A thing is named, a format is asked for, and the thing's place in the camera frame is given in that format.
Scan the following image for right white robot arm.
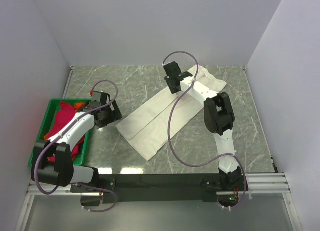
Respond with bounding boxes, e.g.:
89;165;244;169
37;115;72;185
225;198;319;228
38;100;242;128
162;61;245;191

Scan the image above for black base beam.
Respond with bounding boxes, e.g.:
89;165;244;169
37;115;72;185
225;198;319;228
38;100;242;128
69;172;248;205

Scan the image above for white t shirt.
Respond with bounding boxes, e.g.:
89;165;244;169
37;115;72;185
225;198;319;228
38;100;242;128
115;65;228;162

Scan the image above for magenta t shirt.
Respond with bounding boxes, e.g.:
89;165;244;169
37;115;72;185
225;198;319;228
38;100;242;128
44;101;85;163

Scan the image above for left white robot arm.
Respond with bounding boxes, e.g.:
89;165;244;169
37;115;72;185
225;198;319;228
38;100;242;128
31;91;123;192

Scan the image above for orange t shirt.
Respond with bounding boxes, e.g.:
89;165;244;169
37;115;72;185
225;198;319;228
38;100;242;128
44;101;85;140

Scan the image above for aluminium frame rail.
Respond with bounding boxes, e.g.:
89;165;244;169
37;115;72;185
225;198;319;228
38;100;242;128
15;173;301;231

